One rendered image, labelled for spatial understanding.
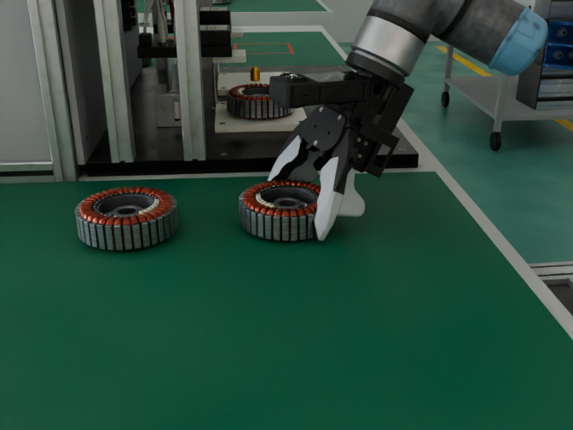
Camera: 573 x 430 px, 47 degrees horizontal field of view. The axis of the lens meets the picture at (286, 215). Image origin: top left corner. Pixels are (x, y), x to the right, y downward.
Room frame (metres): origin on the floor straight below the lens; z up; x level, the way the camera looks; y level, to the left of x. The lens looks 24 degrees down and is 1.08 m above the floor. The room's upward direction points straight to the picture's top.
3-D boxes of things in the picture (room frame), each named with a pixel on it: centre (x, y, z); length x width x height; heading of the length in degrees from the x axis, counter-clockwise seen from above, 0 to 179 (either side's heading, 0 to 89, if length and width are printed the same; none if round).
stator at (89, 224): (0.69, 0.18, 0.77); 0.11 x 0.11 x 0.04
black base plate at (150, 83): (1.20, 0.07, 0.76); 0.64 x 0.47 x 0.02; 4
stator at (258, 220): (0.71, 0.00, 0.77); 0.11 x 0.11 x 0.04
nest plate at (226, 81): (1.33, 0.06, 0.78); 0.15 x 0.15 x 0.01; 4
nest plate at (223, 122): (1.09, 0.04, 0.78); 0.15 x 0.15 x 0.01; 4
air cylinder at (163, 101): (1.07, 0.19, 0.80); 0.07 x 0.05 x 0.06; 4
